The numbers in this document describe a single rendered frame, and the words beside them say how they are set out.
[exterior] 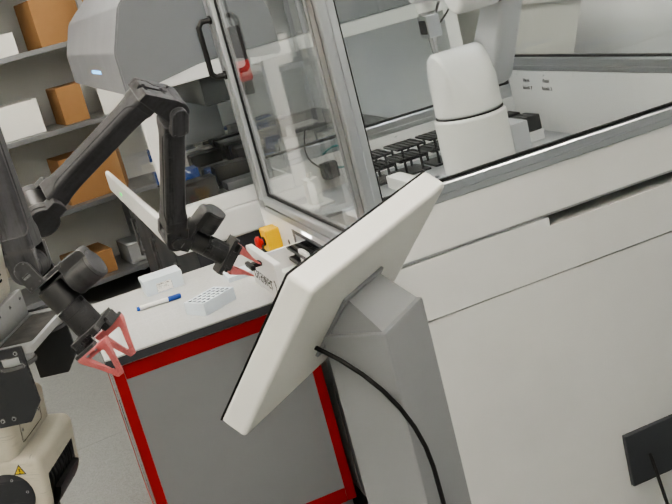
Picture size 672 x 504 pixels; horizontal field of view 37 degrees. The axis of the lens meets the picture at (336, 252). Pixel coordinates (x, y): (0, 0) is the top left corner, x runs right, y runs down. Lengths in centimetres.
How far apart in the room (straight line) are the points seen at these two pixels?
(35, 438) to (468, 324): 98
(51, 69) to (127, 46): 337
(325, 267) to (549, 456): 117
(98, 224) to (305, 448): 405
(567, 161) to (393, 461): 92
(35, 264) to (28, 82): 485
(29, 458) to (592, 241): 134
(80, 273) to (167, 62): 162
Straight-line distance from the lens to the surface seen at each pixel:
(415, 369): 172
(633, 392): 260
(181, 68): 340
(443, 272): 226
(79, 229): 680
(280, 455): 298
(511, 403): 243
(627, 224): 248
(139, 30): 338
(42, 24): 627
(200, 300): 290
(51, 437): 229
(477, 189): 226
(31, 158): 670
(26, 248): 188
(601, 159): 242
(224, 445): 293
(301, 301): 145
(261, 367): 154
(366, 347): 166
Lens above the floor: 159
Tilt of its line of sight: 15 degrees down
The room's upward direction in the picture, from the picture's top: 15 degrees counter-clockwise
